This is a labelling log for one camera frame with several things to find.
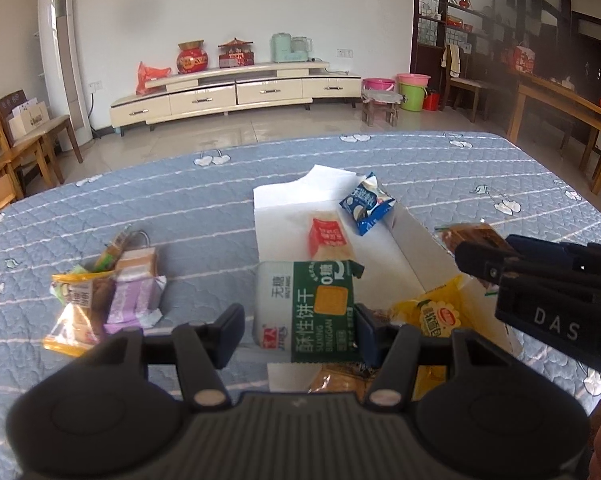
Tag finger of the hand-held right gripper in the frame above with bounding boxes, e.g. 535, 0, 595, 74
507, 234, 588, 261
454, 241, 531, 281

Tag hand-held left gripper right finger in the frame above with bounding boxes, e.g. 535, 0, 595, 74
354, 304, 516, 409

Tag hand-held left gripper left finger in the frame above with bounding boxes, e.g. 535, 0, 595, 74
88, 304, 245, 409

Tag clear black print biscuit packet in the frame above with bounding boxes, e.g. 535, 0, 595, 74
434, 223, 512, 256

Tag clear packet of orange cakes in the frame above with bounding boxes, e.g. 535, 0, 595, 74
307, 364, 377, 395

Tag yellow snack packet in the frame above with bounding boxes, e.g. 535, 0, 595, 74
390, 275, 486, 396

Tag green white biscuit packet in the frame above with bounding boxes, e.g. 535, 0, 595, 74
253, 259, 365, 363

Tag purple bread packet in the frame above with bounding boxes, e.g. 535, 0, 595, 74
103, 247, 167, 333

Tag red label cracker packet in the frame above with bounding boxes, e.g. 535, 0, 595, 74
307, 216, 353, 261

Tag blue snack packet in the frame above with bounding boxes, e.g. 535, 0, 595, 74
339, 172, 397, 237

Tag green label cake packet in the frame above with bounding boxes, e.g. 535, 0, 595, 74
96, 230, 151, 273

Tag white cardboard box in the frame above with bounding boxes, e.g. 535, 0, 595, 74
253, 164, 523, 393

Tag blue quilted cherry blanket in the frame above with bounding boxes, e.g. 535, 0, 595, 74
0, 131, 601, 480

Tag wooden dining table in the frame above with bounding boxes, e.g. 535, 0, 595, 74
505, 72, 601, 196

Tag yellow edged bread packet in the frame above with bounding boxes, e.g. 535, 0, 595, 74
43, 270, 116, 358

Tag light green snack packet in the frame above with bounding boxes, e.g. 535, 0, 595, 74
50, 266, 88, 306

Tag dark dining chair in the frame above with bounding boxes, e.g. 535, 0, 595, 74
443, 44, 486, 123

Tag green bucket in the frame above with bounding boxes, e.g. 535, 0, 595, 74
399, 82, 425, 112

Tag small wooden stool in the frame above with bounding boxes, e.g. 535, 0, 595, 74
361, 89, 401, 128

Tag red gift bag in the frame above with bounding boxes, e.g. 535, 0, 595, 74
511, 42, 538, 75

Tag cream cloth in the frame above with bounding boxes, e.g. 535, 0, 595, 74
441, 45, 462, 78

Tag cream TV cabinet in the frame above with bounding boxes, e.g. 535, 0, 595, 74
109, 61, 362, 137

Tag dark wooden display shelf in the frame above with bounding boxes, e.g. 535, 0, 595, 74
411, 0, 601, 111

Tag red plastic bag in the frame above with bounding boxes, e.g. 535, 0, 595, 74
135, 61, 174, 96

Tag dark wooden chair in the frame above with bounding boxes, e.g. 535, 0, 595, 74
0, 90, 84, 163

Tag red gold pot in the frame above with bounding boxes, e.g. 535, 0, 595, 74
176, 41, 210, 76

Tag red pavilion gift box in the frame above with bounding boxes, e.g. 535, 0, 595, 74
218, 37, 256, 69

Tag mint green kitchen appliance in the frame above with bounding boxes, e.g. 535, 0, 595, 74
271, 32, 313, 66

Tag white paper gift bag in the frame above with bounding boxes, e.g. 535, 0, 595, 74
8, 101, 50, 147

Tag white floor air conditioner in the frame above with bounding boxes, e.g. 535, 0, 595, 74
36, 0, 94, 153

